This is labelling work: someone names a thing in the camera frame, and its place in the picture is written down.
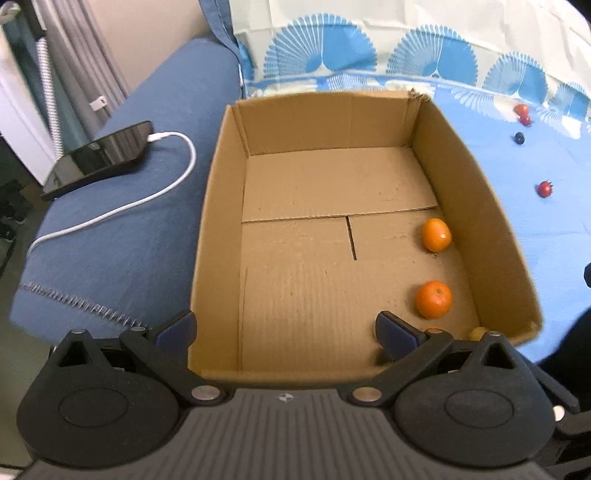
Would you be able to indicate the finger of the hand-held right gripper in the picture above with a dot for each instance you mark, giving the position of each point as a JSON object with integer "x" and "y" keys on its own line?
{"x": 556, "y": 392}

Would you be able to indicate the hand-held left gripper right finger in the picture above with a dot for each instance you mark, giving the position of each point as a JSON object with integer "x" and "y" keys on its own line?
{"x": 397, "y": 339}

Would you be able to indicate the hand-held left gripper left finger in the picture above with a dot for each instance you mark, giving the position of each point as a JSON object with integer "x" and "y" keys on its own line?
{"x": 178, "y": 330}

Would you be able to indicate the small orange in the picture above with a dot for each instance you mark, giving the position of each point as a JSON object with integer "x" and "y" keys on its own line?
{"x": 434, "y": 330}
{"x": 433, "y": 299}
{"x": 437, "y": 234}

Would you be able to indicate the small beige fruit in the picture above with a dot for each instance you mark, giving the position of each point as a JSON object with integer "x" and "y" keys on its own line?
{"x": 478, "y": 332}

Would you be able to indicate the brown cardboard box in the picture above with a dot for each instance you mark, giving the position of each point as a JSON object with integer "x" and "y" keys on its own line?
{"x": 300, "y": 277}

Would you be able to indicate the blue sofa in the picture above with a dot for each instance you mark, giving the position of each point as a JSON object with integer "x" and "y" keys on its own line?
{"x": 138, "y": 254}

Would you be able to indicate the red cherry tomato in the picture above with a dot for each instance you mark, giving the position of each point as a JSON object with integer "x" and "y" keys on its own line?
{"x": 545, "y": 189}
{"x": 526, "y": 121}

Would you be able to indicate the black smartphone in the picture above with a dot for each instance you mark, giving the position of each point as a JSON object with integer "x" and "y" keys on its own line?
{"x": 101, "y": 157}

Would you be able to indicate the dark blue berry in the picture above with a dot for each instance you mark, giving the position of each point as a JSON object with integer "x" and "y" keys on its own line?
{"x": 520, "y": 137}

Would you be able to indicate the white curtain clip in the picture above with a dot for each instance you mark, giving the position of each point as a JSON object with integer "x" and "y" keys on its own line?
{"x": 97, "y": 102}

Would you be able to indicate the orange-red cherry tomato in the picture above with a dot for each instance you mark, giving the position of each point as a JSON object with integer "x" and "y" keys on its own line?
{"x": 522, "y": 109}

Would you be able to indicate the grey curtain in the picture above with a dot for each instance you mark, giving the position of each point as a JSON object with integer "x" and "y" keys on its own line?
{"x": 92, "y": 60}

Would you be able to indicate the white door frame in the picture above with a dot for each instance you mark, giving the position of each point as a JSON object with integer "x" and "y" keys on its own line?
{"x": 18, "y": 115}

